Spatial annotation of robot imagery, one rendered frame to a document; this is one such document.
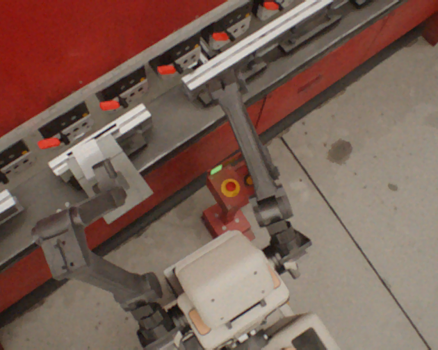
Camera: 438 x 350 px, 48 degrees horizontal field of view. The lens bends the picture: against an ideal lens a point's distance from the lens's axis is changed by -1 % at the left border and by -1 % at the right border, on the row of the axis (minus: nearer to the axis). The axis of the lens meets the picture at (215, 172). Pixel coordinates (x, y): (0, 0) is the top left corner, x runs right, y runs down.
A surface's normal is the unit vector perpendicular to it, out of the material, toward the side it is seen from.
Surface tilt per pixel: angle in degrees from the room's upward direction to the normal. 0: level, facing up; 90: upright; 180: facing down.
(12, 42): 90
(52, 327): 0
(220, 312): 48
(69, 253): 18
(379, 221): 0
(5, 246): 0
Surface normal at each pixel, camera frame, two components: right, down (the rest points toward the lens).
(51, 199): 0.05, -0.31
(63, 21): 0.60, 0.77
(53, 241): -0.12, -0.05
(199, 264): -0.32, -0.78
